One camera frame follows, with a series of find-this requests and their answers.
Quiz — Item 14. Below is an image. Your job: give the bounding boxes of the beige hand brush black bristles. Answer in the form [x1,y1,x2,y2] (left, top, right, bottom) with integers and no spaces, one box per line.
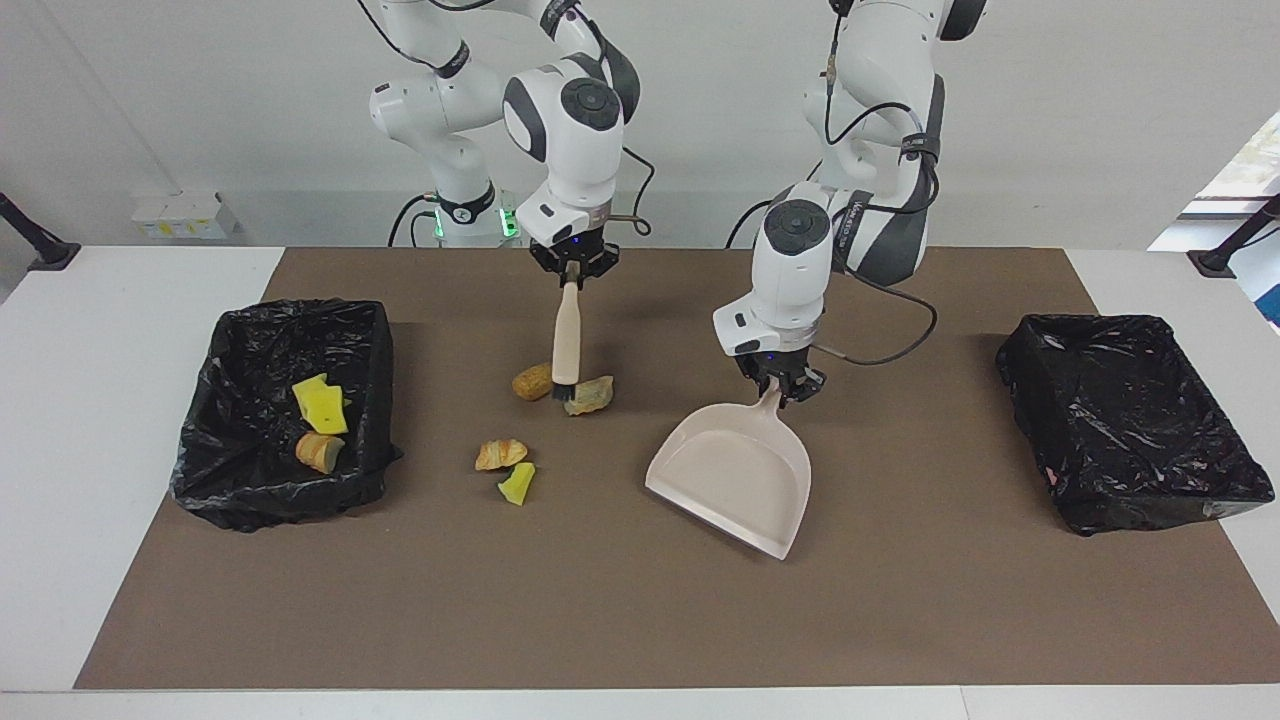
[551,264,583,403]

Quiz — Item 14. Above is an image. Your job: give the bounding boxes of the beige plastic dustpan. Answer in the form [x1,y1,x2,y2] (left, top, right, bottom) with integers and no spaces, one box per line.
[644,385,813,562]

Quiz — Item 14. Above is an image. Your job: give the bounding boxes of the pale torn bread chunk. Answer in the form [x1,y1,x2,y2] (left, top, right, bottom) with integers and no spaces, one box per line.
[562,375,615,417]

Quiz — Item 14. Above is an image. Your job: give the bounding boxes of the golden croissant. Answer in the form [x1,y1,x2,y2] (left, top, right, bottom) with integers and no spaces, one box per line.
[474,438,529,473]

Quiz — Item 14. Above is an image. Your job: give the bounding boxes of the notched yellow sponge piece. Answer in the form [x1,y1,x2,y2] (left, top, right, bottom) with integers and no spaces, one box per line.
[303,385,351,436]

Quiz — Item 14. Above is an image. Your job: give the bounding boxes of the striped shell-shaped pastry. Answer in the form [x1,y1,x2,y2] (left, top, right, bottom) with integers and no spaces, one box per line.
[296,431,346,474]

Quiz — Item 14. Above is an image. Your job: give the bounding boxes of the bin lined with black bag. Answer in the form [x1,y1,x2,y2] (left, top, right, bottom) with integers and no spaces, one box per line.
[995,313,1276,537]
[170,298,403,533]

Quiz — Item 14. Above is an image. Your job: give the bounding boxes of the brown table mat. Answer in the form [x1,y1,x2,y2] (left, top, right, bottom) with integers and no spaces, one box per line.
[73,247,1280,691]

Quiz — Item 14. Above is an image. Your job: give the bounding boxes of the black clamp stand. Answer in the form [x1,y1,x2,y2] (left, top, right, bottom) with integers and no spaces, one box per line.
[1187,195,1280,279]
[0,192,81,273]

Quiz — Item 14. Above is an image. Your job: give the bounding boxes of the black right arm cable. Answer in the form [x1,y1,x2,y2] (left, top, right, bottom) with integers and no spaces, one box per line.
[355,0,657,239]

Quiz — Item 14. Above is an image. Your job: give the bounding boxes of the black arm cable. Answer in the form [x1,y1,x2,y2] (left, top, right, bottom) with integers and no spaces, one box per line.
[812,0,943,367]
[355,0,657,239]

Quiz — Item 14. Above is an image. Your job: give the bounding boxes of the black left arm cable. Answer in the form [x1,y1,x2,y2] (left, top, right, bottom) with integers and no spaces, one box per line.
[812,0,943,367]

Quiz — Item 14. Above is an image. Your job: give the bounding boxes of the black base power cable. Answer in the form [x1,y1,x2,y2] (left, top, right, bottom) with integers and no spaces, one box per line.
[727,200,773,249]
[388,193,441,248]

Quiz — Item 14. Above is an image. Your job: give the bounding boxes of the white wall power box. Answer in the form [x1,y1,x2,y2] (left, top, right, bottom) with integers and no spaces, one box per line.
[132,192,241,241]

